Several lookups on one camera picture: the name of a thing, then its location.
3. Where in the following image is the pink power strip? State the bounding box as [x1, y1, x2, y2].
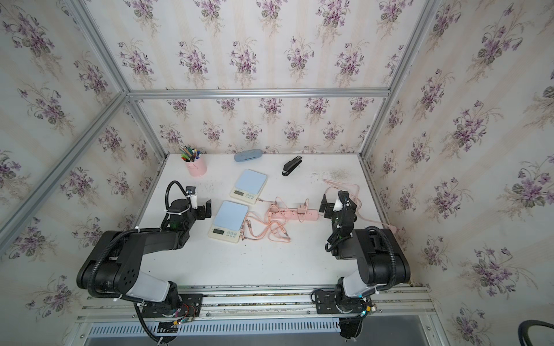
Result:
[268, 208, 319, 222]

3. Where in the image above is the pink multi-head charging cable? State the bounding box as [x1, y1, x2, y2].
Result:
[239, 198, 310, 244]

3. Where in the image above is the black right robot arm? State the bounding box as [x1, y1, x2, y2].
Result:
[320, 190, 411, 298]

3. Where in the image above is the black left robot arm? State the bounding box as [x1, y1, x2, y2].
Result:
[76, 180, 212, 309]

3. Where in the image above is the pink pen holder cup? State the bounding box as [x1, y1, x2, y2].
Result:
[185, 157, 207, 177]

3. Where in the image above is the black stapler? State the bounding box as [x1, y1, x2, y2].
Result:
[282, 156, 302, 177]

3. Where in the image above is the coloured pens bundle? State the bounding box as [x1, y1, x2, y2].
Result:
[179, 146, 201, 163]

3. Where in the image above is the blue fabric pencil case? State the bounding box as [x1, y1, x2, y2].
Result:
[234, 149, 263, 162]

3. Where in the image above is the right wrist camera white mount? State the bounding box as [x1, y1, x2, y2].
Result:
[333, 199, 343, 212]

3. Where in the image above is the pink power strip cord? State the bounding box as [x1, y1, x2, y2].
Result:
[317, 179, 398, 235]

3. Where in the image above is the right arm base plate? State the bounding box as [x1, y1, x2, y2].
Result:
[310, 289, 375, 316]

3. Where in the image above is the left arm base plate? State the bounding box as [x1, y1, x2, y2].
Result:
[141, 294, 203, 319]

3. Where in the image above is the aluminium rail frame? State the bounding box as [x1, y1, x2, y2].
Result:
[77, 285, 438, 325]

